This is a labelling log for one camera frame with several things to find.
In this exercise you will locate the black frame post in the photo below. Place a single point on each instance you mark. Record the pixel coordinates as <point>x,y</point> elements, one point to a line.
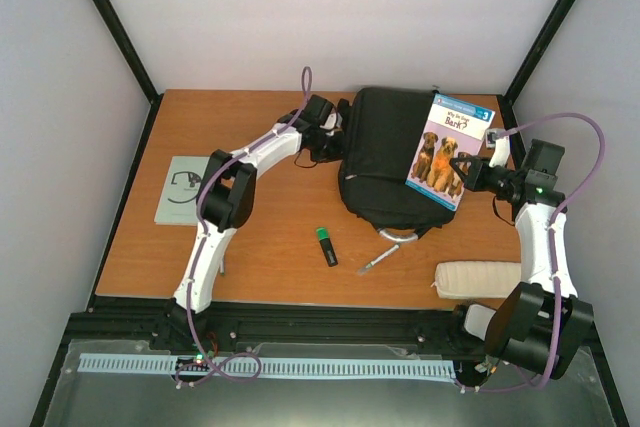
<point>543,40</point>
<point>122,40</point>

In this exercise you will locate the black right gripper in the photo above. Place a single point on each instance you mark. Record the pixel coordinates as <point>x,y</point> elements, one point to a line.
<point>473,180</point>

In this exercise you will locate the light blue cable duct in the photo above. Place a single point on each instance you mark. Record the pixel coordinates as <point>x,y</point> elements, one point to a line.
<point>270,368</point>

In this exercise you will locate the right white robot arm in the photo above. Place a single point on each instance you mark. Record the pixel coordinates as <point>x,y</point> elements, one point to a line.
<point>542,323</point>

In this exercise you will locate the silver craft knife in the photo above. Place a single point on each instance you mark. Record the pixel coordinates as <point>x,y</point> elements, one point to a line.
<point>366,268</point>

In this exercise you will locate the beige pencil case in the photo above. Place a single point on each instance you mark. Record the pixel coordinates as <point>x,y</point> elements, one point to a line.
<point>469,280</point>

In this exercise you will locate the green highlighter marker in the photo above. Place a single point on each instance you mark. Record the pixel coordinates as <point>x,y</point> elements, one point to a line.
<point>326,245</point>

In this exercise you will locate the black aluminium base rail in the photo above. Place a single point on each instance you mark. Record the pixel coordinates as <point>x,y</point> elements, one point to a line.
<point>231,327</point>

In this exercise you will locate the left black frame post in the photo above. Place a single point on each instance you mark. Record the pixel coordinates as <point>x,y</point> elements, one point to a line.
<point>122,40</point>

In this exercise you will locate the dog picture book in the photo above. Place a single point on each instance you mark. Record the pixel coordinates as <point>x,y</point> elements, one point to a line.
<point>453,128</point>

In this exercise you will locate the black student backpack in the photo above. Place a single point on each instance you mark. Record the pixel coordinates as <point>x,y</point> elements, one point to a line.
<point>383,128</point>

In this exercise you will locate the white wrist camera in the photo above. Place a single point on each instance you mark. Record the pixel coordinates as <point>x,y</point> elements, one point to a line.
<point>498,141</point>
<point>333,121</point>

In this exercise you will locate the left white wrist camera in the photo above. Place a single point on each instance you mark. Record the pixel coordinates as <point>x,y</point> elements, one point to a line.
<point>333,121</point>

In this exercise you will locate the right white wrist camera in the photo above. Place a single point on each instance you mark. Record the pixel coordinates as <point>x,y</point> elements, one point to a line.
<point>498,141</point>

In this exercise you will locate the grey notebook with circle logo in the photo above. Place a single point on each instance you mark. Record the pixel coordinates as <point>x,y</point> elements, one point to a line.
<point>177,202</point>

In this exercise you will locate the right black frame post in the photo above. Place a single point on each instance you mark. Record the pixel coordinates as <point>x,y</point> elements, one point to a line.
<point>543,40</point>

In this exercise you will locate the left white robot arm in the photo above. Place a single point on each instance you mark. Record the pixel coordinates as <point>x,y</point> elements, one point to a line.
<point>225,199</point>

